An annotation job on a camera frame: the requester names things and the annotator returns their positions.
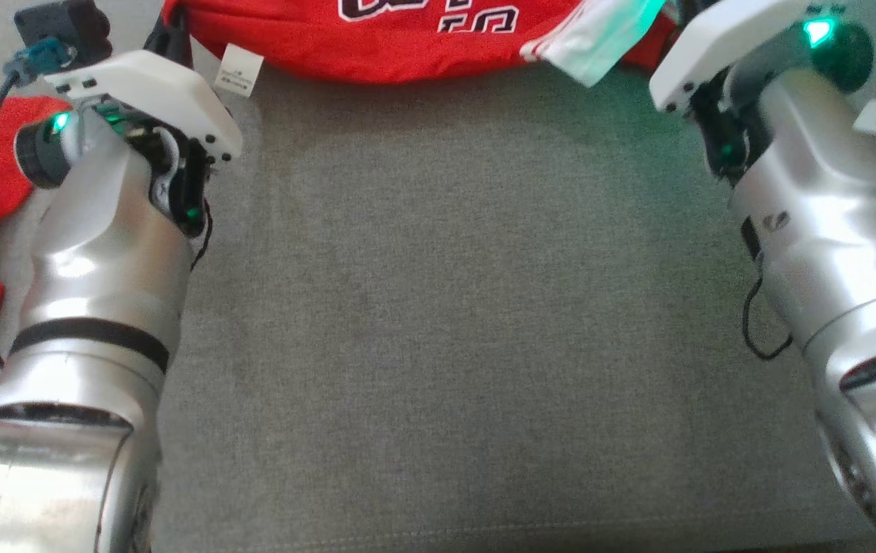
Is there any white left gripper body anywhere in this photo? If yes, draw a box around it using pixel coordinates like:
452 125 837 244
45 51 244 235

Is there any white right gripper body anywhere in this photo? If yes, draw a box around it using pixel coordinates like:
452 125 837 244
649 0 831 184

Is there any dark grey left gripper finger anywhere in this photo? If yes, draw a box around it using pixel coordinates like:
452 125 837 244
144 23 194 70

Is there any red jersey with lettering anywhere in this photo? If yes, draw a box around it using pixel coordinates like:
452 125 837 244
161 0 677 98

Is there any black cable with teal plug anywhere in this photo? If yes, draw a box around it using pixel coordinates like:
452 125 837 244
0 38 78 369

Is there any thin black looped cable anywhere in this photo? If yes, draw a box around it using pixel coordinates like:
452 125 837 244
742 276 792 362

